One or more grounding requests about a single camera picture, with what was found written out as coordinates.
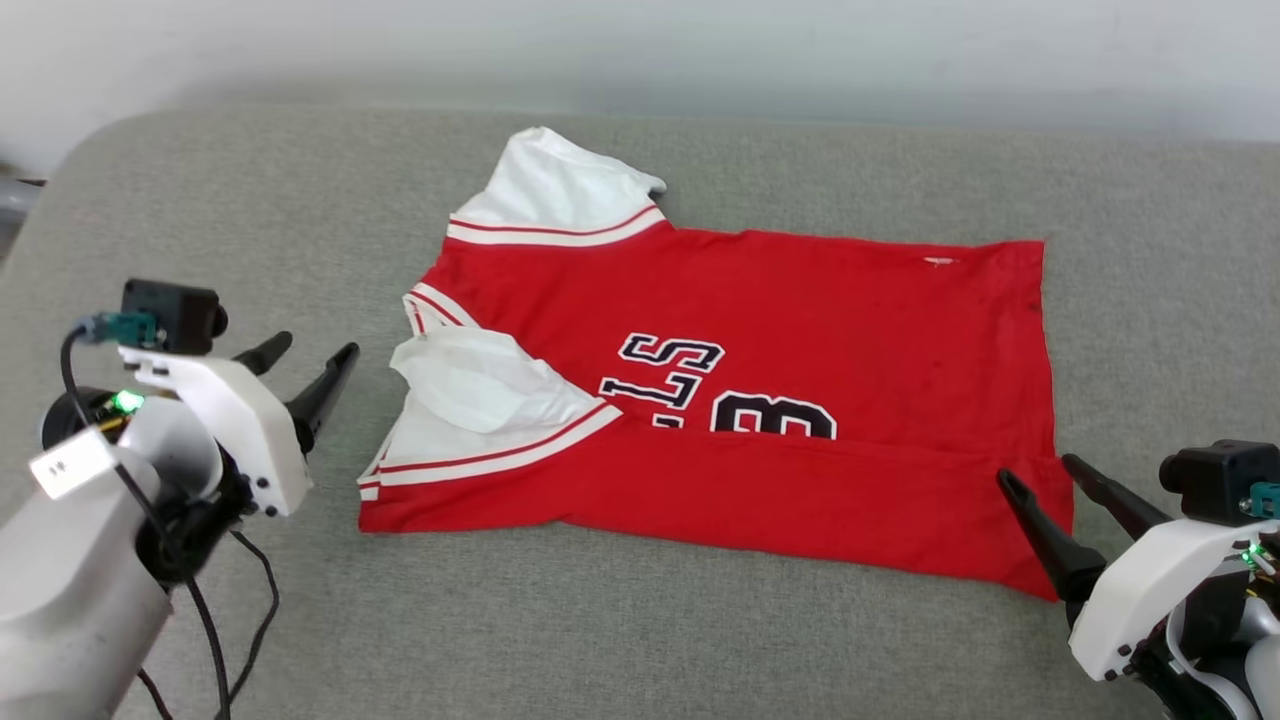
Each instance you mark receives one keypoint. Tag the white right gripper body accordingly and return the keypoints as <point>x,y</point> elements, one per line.
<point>1130,610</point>

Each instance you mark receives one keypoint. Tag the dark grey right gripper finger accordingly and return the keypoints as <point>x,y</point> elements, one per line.
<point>1120,500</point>
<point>1055,545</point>

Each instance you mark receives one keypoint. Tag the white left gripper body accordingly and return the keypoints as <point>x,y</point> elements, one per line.
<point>250,430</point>

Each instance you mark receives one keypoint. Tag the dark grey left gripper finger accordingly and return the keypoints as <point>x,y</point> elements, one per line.
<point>320,395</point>
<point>266,355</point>

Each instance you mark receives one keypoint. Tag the red and white sports jersey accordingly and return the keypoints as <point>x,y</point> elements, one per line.
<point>800,300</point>

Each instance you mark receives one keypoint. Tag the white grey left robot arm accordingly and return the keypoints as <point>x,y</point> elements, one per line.
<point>70,600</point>

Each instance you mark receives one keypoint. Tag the grey fabric sofa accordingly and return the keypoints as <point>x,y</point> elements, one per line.
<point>700,640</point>

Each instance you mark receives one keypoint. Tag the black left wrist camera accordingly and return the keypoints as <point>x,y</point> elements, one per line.
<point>170,315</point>

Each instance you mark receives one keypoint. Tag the grey metal frame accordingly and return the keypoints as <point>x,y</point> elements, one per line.
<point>15,200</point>

